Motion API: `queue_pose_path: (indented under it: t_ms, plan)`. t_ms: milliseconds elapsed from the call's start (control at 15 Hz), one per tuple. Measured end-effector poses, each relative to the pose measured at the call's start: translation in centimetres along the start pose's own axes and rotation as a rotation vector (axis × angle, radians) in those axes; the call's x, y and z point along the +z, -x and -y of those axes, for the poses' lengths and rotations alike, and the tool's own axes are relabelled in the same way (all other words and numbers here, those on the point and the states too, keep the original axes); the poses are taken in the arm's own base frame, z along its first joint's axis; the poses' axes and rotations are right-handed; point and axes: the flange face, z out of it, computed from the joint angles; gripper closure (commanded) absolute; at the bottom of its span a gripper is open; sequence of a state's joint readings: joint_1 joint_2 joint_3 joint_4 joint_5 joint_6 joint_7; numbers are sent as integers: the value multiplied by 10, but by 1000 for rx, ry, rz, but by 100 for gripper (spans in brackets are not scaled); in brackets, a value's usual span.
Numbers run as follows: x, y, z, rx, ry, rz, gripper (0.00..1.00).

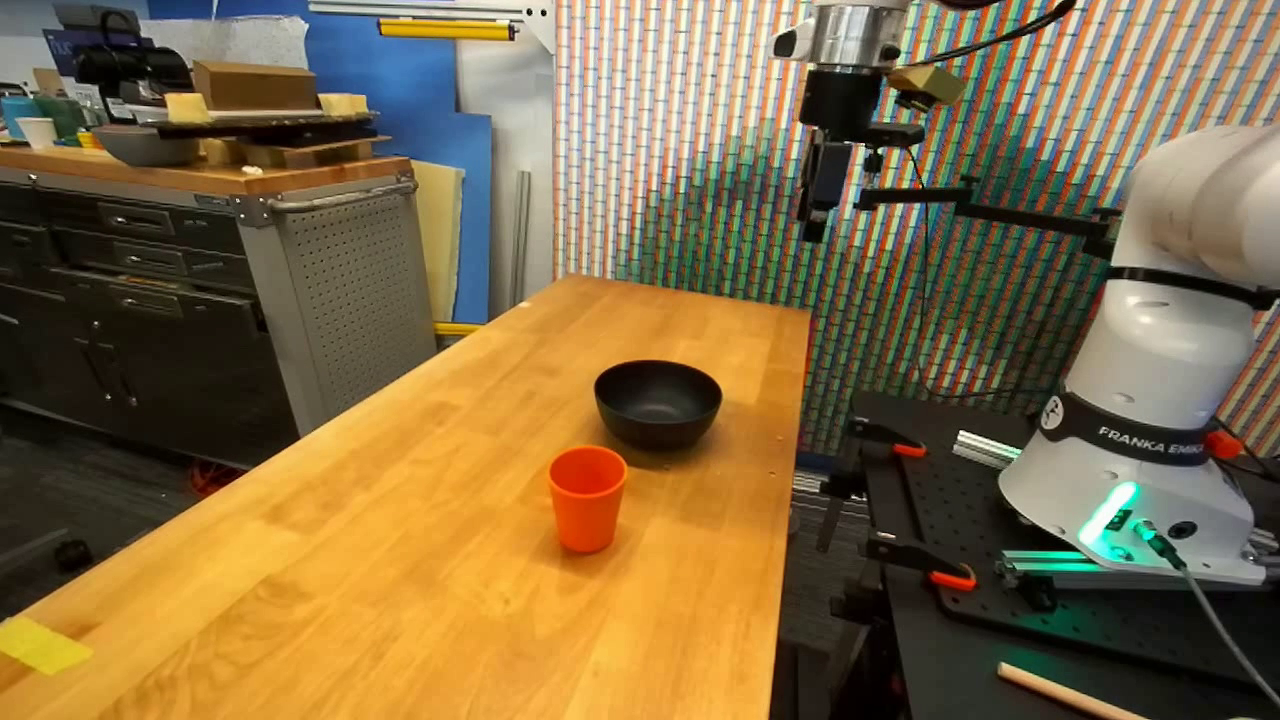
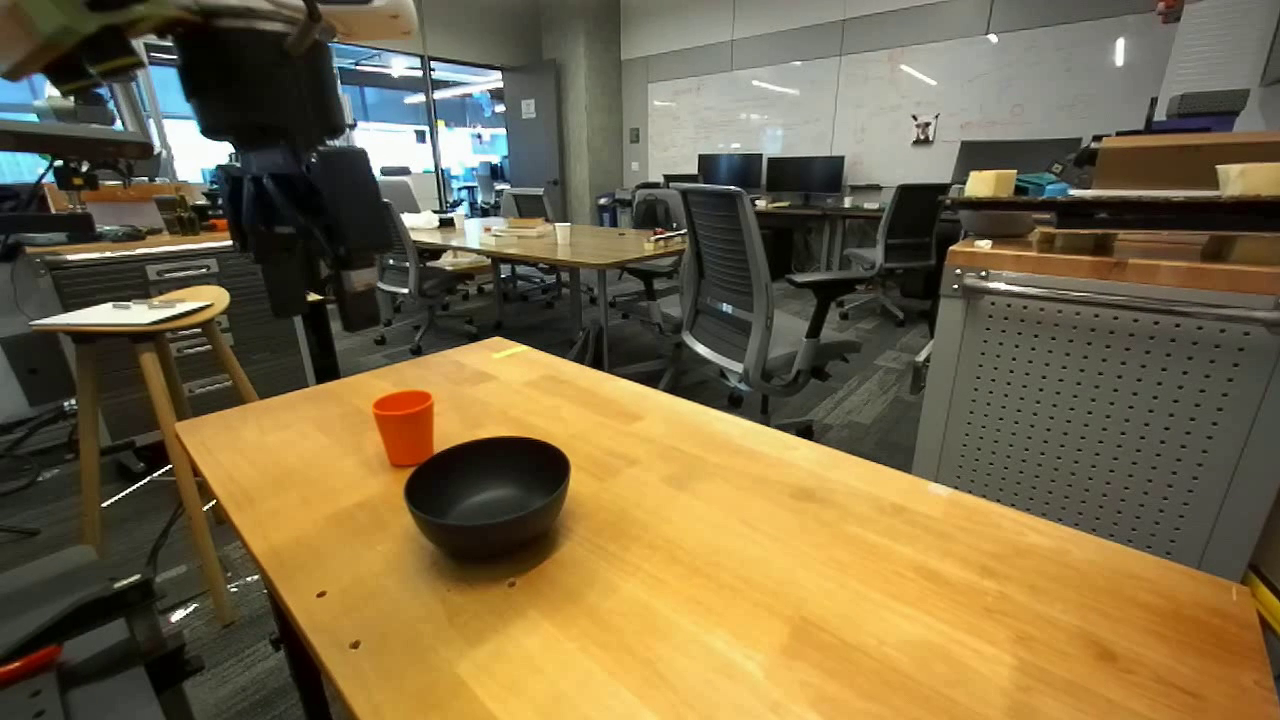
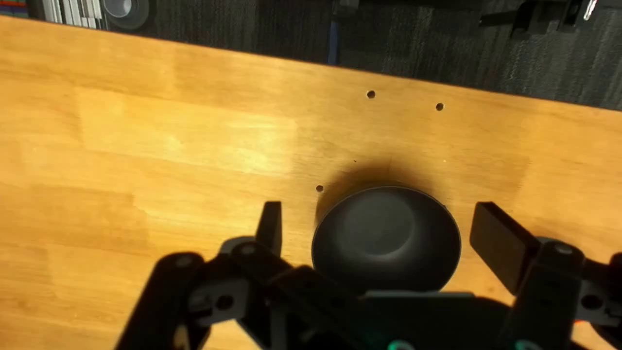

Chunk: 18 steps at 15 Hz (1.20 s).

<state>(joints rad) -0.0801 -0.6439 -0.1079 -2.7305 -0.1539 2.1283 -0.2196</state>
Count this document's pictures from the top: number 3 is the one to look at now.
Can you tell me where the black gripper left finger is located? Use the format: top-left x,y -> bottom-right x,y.
114,201 -> 326,350

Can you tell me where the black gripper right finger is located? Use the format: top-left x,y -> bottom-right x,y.
468,201 -> 622,350

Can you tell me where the black bowl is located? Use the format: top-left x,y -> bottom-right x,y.
310,185 -> 462,296

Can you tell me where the grey round object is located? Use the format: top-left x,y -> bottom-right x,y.
100,0 -> 155,36

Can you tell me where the white slatted object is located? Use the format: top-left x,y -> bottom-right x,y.
40,0 -> 104,32

